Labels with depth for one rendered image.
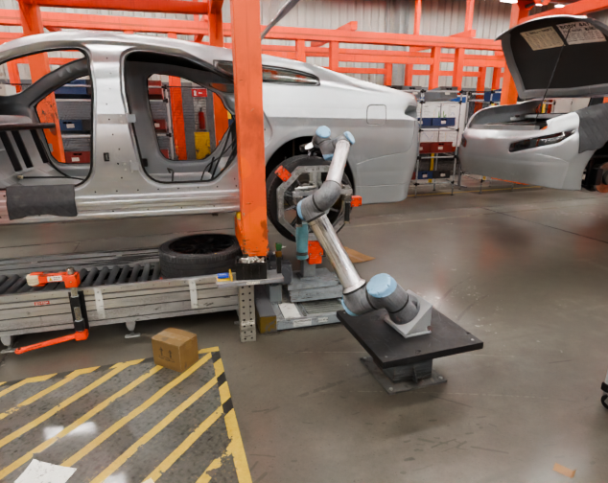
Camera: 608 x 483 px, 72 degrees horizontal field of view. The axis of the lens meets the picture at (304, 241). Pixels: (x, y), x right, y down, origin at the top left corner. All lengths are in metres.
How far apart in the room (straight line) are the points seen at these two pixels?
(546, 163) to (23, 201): 4.53
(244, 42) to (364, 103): 1.17
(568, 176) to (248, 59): 3.36
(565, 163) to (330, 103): 2.50
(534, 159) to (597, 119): 0.61
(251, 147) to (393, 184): 1.42
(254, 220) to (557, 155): 3.15
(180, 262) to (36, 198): 1.08
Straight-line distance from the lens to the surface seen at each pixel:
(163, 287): 3.04
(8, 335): 3.33
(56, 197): 3.42
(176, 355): 2.64
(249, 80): 2.74
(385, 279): 2.29
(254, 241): 2.85
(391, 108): 3.59
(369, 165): 3.54
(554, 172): 4.85
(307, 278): 3.29
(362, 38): 10.03
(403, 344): 2.32
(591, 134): 4.90
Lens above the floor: 1.45
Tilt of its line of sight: 16 degrees down
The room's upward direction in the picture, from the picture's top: straight up
